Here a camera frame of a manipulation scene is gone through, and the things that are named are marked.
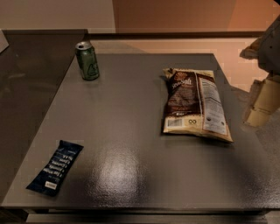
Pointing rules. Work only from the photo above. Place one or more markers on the white paper sheet corner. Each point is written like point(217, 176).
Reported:
point(3, 42)

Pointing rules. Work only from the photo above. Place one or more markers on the blue rxbar blueberry wrapper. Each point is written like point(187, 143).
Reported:
point(51, 177)

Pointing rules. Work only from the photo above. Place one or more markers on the green soda can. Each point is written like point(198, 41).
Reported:
point(85, 54)

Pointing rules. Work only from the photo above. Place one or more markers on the brown sea salt chip bag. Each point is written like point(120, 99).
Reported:
point(194, 105)

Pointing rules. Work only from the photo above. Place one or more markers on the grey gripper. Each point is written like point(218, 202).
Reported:
point(271, 51)

